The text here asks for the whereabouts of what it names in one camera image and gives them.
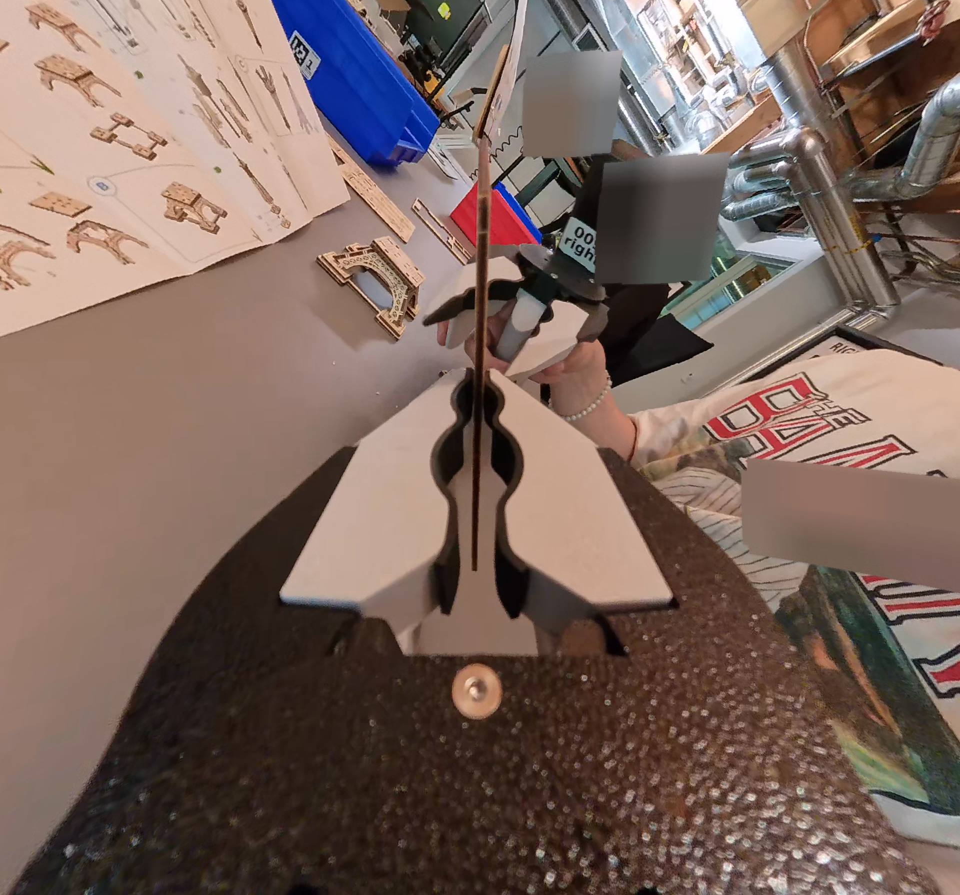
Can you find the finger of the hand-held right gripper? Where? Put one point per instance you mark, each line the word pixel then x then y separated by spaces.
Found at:
pixel 456 332
pixel 517 325

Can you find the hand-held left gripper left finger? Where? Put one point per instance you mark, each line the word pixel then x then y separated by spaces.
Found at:
pixel 367 535

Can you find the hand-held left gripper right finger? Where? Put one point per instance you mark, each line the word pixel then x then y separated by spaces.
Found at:
pixel 585 535

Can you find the wooden puzzle sheet with arches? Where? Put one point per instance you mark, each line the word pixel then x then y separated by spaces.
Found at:
pixel 480 310

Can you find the person's right forearm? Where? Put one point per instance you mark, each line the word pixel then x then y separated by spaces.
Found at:
pixel 615 434

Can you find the person's right hand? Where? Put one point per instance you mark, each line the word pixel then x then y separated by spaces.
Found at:
pixel 577 377

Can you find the red box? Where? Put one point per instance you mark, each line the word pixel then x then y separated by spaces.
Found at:
pixel 510 224

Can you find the wooden tower base model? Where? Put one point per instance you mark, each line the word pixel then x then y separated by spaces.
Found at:
pixel 375 265

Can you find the wooden puzzle sheet small parts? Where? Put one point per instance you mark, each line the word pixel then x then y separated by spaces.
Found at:
pixel 375 194

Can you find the person's printed white shirt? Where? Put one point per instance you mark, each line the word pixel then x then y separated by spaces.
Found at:
pixel 825 400

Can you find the blue plastic bin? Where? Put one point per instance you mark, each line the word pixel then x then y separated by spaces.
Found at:
pixel 352 47

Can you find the folded paper instruction sheet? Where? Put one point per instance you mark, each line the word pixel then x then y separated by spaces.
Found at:
pixel 150 122

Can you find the wooden strip frame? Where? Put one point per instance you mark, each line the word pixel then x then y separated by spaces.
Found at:
pixel 442 231

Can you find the silver ventilation duct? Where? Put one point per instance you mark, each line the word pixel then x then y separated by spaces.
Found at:
pixel 832 220

